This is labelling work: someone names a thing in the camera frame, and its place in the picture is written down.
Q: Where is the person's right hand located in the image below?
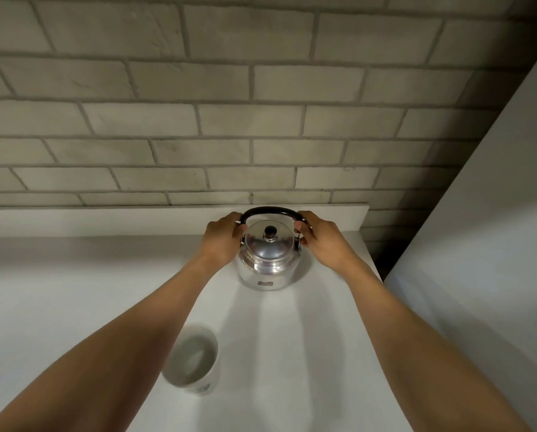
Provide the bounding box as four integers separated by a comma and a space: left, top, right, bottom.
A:
294, 211, 359, 271

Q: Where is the person's left hand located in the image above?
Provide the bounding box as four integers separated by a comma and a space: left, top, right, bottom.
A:
200, 212, 248, 269

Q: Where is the steel kettle with black handle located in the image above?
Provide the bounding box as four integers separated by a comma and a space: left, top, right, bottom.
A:
234, 207, 308, 291

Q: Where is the person's right forearm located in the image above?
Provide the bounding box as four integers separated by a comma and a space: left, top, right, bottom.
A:
340, 258, 534, 432

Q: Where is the person's left forearm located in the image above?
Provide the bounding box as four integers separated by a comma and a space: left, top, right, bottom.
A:
0, 254, 228, 432

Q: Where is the white cup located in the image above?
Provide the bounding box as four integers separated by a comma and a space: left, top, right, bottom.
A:
161, 326, 220, 396

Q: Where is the white cabinet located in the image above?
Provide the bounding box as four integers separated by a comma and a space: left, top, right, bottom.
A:
382, 47, 537, 432

